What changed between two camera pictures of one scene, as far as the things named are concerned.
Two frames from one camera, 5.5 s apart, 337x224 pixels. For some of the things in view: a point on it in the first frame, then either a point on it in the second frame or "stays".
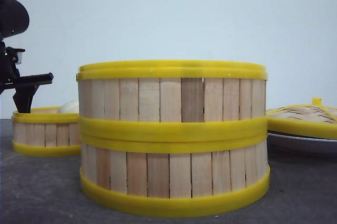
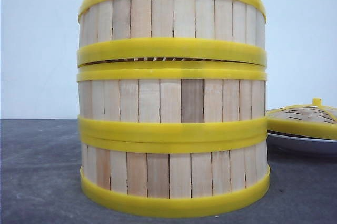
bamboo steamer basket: x=45 y=132 to x=174 y=18
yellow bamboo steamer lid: x=315 y=119 stays
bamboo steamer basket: x=173 y=172 stays
